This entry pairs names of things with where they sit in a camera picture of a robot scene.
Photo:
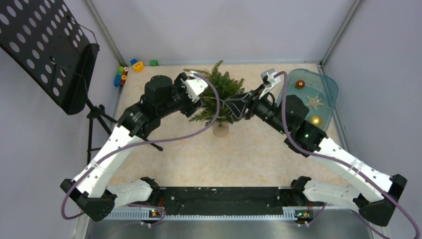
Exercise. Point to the gold bauble ornament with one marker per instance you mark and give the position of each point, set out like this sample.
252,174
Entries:
316,120

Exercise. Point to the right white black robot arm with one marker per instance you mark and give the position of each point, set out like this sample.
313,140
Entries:
369,192

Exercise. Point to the yellow toy block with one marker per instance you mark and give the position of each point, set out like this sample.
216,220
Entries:
138,66

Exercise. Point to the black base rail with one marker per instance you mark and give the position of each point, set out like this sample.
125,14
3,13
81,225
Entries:
226,201

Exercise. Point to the teal plastic tray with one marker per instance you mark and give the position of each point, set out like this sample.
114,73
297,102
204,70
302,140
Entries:
316,84

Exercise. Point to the copper bauble ornament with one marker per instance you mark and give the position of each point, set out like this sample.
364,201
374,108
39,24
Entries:
300,84

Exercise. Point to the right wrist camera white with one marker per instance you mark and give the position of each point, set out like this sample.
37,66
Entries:
271,78

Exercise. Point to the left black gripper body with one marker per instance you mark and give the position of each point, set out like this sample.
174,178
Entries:
182,100

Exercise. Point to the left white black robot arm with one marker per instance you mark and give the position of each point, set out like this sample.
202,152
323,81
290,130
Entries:
162,96

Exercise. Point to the stacked colourful brick toy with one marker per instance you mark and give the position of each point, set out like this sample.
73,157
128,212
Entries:
121,76

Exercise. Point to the black perforated music stand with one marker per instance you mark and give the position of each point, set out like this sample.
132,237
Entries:
60,56

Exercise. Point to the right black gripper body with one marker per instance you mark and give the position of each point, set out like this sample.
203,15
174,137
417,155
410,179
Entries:
250,103

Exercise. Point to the silver star ornament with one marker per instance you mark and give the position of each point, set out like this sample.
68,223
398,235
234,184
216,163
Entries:
314,102

